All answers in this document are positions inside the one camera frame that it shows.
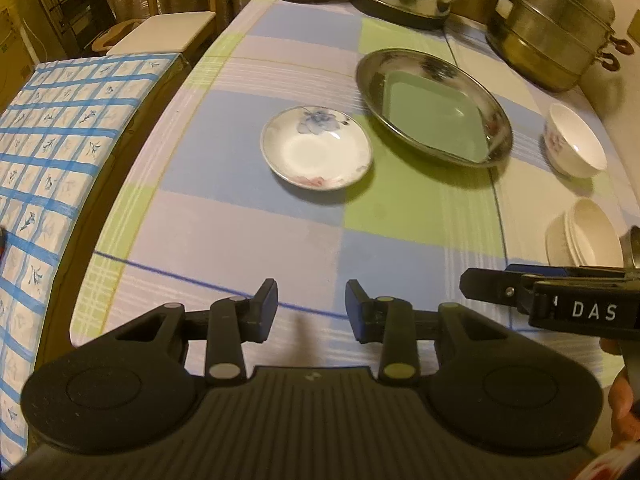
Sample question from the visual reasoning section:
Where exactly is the plain white bowl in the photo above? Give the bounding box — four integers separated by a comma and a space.
570, 197, 626, 267
562, 208, 591, 267
545, 217, 573, 266

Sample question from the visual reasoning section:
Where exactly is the white floral saucer plate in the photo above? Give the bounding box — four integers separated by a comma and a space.
260, 105, 374, 191

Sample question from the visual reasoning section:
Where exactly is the large round steel plate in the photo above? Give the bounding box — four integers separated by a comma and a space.
356, 49, 513, 168

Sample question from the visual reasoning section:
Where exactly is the stainless steel bowl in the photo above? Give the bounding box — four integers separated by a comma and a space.
619, 226, 640, 281

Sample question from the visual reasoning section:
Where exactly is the blue patterned covered bench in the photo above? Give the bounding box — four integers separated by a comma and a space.
0, 53, 181, 467

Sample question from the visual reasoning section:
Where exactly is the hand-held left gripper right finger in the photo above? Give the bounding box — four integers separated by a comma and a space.
345, 280, 520, 386

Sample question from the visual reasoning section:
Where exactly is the pastel checkered tablecloth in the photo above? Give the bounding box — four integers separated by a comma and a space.
70, 0, 640, 391

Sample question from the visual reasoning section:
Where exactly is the black metal rack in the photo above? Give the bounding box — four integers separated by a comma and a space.
22, 0, 117, 57

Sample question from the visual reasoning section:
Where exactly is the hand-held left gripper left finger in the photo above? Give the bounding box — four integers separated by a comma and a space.
102, 278, 279, 387

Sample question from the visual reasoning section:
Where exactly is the stacked steel steamer pot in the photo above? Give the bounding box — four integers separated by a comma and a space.
486, 0, 621, 93

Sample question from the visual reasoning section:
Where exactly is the white red patterned clothing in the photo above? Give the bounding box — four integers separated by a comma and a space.
592, 442, 640, 480

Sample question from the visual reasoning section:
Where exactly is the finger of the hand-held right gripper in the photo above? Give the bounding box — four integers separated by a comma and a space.
460, 267, 538, 317
505, 263, 627, 281

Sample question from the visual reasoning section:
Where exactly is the wooden chair with white seat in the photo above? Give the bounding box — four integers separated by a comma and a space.
92, 0, 217, 57

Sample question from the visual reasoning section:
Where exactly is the white floral bowl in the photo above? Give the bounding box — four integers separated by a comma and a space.
544, 103, 607, 178

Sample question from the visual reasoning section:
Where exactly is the person's right hand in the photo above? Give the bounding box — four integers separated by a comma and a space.
599, 337, 640, 456

